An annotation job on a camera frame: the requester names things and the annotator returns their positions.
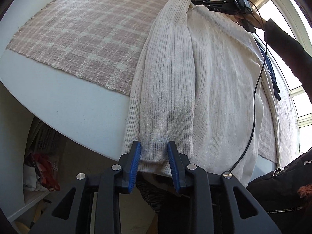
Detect navy blue t-shirt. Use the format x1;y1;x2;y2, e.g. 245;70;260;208
256;39;282;101

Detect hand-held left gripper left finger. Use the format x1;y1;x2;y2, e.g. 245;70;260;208
28;140;142;234

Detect person's right forearm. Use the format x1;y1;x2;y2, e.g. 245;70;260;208
264;18;312;95

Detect pink plaid blanket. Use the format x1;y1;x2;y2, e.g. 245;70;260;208
5;0;303;164

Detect white framed bay window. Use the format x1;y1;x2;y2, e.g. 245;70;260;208
253;0;312;154

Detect person's right hand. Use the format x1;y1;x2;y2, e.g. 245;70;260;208
251;7;266;30

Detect dark ribbed cloth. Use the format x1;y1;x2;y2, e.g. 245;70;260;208
135;172;191;216

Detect clutter of papers and cloth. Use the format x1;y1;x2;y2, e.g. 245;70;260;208
23;152;61;193

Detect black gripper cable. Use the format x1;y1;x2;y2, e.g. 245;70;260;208
228;1;269;173

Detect cream ribbed knit cardigan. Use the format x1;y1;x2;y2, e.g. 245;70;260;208
123;0;279;187

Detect person's black zip jacket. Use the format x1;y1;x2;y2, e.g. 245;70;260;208
246;146;312;234

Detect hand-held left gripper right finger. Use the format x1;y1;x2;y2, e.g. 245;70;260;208
167;140;283;234

